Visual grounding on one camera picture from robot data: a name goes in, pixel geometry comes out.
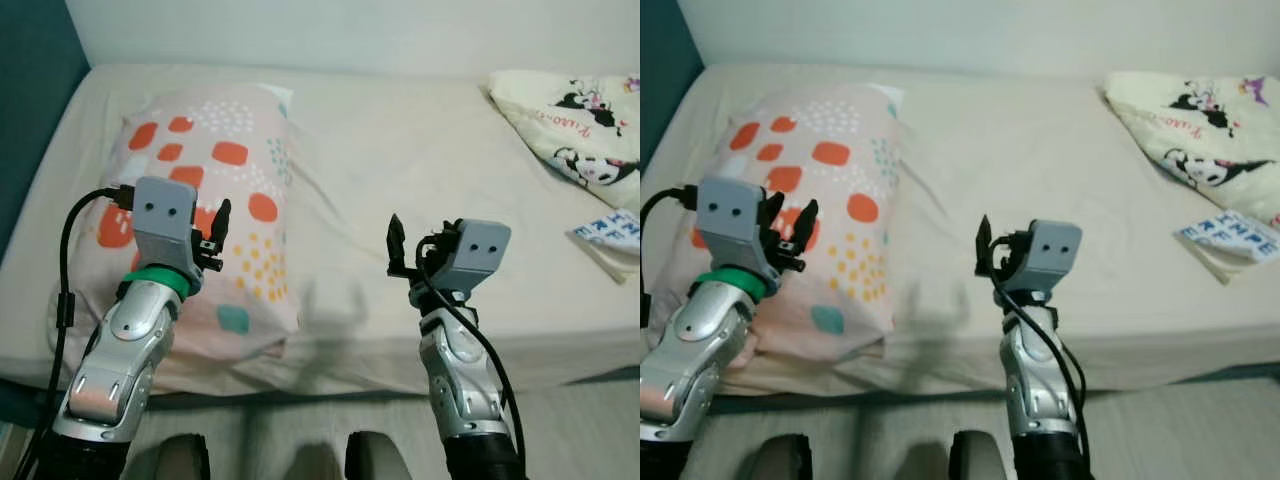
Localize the grey robot leg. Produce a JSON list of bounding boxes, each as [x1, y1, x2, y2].
[[948, 430, 1006, 480], [755, 433, 813, 480], [345, 430, 401, 480], [150, 433, 211, 480]]

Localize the grey robot right leg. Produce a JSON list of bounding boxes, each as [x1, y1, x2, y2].
[[948, 430, 1006, 480], [345, 430, 401, 480]]

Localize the teal padded headboard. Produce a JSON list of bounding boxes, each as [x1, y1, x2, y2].
[[0, 0, 91, 261], [640, 0, 704, 171]]

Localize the dark teal bed frame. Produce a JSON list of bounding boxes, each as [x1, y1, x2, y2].
[[640, 362, 1280, 416], [0, 362, 641, 429]]

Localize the cream sheeted bed mattress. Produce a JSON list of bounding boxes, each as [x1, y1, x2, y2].
[[0, 63, 641, 396], [640, 63, 1280, 396]]

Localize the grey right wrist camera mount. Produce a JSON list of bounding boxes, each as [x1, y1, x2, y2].
[[432, 219, 512, 294], [1018, 220, 1084, 293]]

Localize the cream cartoon print quilt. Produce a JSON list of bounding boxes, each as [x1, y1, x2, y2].
[[487, 70, 641, 211], [1103, 70, 1280, 226]]

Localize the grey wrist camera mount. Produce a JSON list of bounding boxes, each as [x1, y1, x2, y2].
[[132, 176, 199, 273], [697, 176, 776, 296], [1018, 220, 1084, 293], [432, 219, 512, 294]]

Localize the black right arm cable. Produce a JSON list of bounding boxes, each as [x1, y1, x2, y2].
[[415, 240, 526, 471], [990, 270, 1091, 441]]

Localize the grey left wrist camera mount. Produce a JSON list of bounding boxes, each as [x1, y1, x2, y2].
[[132, 176, 199, 273], [697, 176, 776, 296]]

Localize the pink pillow orange print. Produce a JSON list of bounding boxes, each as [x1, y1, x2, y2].
[[655, 83, 906, 366], [48, 83, 301, 361]]

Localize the grey robot left leg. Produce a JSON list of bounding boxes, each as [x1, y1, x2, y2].
[[755, 433, 813, 480], [150, 433, 211, 480]]

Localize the white book blue letters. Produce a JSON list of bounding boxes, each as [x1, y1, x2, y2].
[[565, 208, 641, 284], [1175, 210, 1280, 286]]

